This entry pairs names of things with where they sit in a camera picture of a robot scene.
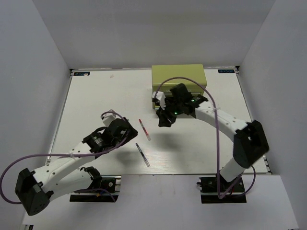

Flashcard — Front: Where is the green metal tool chest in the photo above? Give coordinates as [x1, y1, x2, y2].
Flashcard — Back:
[152, 64, 208, 108]

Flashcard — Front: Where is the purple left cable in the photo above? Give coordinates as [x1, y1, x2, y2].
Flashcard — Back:
[0, 110, 128, 204]

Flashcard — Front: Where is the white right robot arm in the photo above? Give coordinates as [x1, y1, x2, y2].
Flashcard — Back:
[152, 83, 269, 191]

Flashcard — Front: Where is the red refill pen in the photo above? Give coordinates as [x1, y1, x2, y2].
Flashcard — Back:
[139, 118, 151, 141]

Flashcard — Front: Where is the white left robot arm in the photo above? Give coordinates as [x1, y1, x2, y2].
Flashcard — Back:
[15, 118, 138, 216]

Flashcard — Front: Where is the corner label sticker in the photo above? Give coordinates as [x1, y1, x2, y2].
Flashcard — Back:
[218, 69, 235, 73]
[73, 71, 90, 76]

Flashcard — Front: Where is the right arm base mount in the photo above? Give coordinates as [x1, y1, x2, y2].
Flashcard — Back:
[196, 177, 247, 204]

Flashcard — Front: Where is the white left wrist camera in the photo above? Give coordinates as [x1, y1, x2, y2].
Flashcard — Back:
[100, 109, 116, 127]

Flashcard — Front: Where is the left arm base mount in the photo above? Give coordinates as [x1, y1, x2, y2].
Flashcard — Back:
[70, 175, 121, 203]

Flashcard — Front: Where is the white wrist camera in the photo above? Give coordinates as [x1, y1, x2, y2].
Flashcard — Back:
[100, 109, 116, 127]
[152, 91, 166, 110]

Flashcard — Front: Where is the left corner label sticker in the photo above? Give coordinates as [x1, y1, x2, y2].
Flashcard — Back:
[73, 71, 90, 76]

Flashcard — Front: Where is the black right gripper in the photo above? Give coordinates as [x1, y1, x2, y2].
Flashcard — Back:
[156, 99, 184, 127]

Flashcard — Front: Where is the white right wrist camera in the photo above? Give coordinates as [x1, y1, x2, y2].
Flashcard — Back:
[152, 91, 166, 110]

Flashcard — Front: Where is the blue refill pen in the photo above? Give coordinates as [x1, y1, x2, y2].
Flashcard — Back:
[135, 143, 150, 167]

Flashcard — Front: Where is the right corner label sticker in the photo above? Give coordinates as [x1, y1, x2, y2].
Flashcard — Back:
[218, 69, 235, 73]

